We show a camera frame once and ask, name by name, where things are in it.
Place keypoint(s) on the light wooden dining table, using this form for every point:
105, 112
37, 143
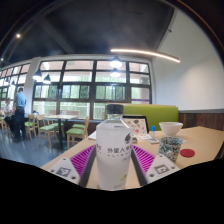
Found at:
61, 117

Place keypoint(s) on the group of wooden green-seated chairs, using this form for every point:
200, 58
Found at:
76, 131

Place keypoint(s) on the flat round red coaster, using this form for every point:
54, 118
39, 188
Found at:
187, 153

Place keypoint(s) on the black tablet with illustrated screen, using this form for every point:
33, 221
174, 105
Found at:
138, 125

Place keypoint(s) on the white ceramic bowl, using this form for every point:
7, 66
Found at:
170, 128

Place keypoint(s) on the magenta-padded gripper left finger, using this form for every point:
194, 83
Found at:
65, 169

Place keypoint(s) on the green speckled white mug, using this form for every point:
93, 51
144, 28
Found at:
170, 148

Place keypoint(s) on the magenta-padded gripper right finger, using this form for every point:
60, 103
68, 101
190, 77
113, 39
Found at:
163, 168

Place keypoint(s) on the curved linear ceiling light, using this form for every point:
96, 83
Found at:
146, 53

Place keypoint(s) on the small blue-capped bottle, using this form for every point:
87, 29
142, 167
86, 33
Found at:
153, 131

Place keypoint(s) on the green upholstered bench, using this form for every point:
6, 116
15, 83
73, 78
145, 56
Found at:
156, 115

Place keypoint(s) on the large dark-framed grid window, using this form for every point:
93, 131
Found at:
78, 88

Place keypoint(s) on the group of pendant lamps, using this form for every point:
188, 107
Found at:
116, 62

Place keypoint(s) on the clear water bottle black cap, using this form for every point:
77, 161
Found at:
113, 156

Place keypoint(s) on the person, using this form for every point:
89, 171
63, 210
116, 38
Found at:
20, 113
7, 115

